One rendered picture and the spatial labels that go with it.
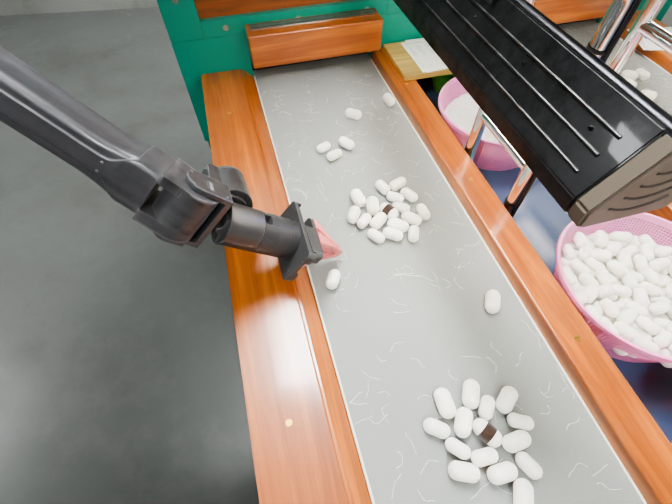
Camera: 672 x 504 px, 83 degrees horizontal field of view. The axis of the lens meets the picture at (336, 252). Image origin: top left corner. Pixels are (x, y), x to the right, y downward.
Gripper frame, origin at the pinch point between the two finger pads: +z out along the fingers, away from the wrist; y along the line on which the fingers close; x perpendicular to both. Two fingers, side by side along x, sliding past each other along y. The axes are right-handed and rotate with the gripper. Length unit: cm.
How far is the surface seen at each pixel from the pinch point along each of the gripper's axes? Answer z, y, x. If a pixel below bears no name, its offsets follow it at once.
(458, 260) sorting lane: 16.1, -5.5, -10.6
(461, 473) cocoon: 4.3, -33.2, -3.6
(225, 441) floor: 21, -7, 82
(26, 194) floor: -37, 118, 130
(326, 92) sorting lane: 9.3, 45.5, -4.8
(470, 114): 32.4, 30.0, -22.9
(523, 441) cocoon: 10.9, -32.1, -9.0
